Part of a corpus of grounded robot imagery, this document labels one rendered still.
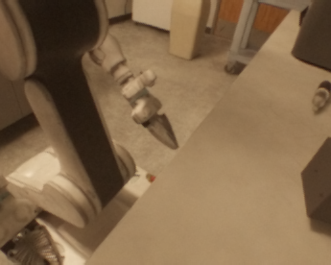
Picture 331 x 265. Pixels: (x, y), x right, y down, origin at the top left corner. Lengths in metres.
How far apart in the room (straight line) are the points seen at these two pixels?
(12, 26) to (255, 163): 0.38
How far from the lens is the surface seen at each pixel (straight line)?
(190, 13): 2.68
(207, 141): 0.31
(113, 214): 0.92
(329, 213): 0.27
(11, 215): 0.49
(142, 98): 0.68
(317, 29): 0.70
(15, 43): 0.40
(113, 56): 0.69
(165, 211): 0.23
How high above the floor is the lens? 1.10
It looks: 41 degrees down
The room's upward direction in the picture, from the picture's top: 9 degrees clockwise
